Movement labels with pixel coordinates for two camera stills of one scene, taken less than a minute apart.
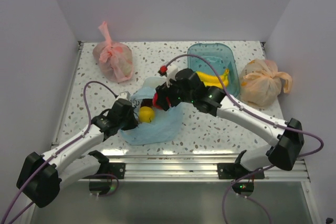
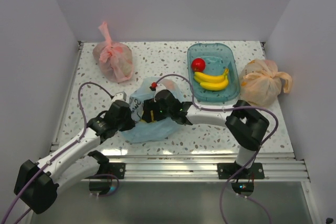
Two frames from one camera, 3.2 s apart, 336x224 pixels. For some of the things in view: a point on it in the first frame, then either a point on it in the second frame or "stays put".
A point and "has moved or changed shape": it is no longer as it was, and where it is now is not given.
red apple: (154, 101) has moved or changed shape
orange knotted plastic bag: (260, 84) stays put
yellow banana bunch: (212, 80) stays put
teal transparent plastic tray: (221, 57) stays put
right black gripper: (163, 91) -> (150, 105)
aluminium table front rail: (197, 167) stays put
